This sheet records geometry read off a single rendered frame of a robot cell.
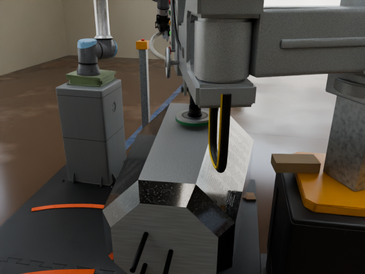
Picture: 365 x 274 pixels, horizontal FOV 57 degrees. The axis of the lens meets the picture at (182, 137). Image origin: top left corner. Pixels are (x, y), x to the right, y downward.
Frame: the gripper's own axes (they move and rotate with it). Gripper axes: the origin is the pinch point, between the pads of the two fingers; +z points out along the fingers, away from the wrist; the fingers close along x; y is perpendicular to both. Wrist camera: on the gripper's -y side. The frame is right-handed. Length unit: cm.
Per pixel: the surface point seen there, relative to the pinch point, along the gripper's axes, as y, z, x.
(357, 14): 20, -83, 143
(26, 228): 141, 87, 38
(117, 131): 47, 78, -4
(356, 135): 16, -39, 160
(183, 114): 42, -4, 81
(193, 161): 65, -17, 120
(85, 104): 67, 43, -13
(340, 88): 16, -54, 146
